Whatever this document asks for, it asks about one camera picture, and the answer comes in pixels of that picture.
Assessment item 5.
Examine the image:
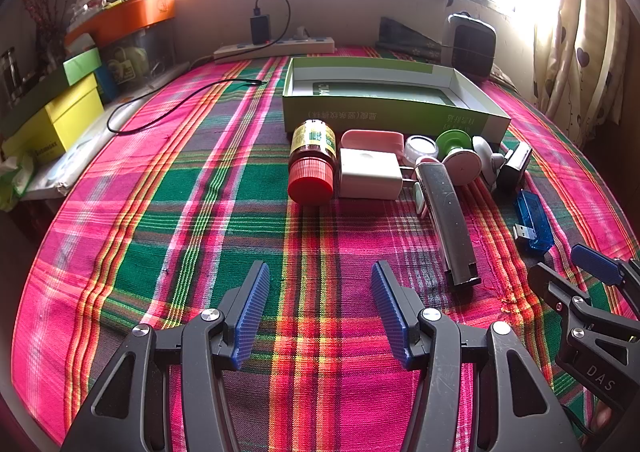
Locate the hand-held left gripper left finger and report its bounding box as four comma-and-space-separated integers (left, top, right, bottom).
60, 260, 271, 452

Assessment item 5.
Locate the green cardboard box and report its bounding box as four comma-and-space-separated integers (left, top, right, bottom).
281, 56, 512, 147

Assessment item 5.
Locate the green white spool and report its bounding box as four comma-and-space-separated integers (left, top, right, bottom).
434, 128, 482, 187

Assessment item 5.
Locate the black power adapter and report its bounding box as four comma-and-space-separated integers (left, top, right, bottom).
250, 16, 272, 46

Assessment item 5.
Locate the small clear round container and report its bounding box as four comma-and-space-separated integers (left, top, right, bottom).
404, 134, 440, 163

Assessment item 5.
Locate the person's right hand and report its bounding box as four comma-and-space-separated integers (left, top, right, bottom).
590, 404, 618, 435

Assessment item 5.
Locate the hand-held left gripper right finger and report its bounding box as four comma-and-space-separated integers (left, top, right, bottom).
371, 260, 583, 452

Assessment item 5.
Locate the folded patterned cloth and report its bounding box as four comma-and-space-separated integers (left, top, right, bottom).
487, 66, 516, 87

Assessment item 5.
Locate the crumpled green white bag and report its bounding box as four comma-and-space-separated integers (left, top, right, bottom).
0, 154, 36, 213

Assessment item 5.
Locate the patterned cream curtain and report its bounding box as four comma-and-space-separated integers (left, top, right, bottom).
532, 0, 631, 125

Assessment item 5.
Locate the black silver device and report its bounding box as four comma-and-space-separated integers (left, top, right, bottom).
495, 141, 533, 193

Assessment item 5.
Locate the yellow box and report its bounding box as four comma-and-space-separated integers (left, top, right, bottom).
2, 74, 105, 163

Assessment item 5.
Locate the white charger adapter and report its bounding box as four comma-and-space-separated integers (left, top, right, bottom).
338, 147, 416, 200

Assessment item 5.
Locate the black charging cable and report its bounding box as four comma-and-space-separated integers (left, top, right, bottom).
107, 78, 268, 135

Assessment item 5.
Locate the white power strip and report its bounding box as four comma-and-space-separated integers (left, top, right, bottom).
214, 36, 336, 63

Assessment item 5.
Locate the dark folded bag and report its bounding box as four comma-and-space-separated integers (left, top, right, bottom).
375, 16, 453, 66

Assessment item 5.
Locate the green box lid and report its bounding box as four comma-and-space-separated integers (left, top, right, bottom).
0, 46, 103, 133

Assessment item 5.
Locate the blue USB device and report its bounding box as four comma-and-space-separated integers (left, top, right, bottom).
512, 189, 556, 260

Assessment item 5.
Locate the dried red branch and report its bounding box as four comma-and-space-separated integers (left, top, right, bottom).
20, 0, 66, 67

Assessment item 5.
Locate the orange box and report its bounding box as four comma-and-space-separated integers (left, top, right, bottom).
64, 0, 176, 48

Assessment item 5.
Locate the blue box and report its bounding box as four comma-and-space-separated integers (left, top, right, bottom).
95, 64, 121, 102

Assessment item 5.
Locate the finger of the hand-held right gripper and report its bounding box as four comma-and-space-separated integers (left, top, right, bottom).
527, 263, 640, 364
571, 243, 640, 305

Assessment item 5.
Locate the thin black adapter cable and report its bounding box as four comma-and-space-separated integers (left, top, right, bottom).
252, 0, 292, 50

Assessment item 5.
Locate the red-capped bottle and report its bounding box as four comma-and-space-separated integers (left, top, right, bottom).
287, 119, 337, 206

